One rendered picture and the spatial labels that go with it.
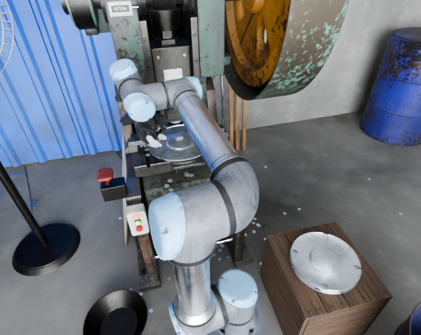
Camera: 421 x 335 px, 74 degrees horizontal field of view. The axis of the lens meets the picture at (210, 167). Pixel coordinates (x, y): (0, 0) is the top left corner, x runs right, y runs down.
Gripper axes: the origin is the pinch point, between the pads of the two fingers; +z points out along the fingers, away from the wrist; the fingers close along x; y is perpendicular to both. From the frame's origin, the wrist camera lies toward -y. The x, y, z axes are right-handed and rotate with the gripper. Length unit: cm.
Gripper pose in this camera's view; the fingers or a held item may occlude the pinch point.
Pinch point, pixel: (155, 144)
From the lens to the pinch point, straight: 109.4
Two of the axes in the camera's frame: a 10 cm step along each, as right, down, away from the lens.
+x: 4.2, -7.8, 4.7
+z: 1.6, 5.7, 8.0
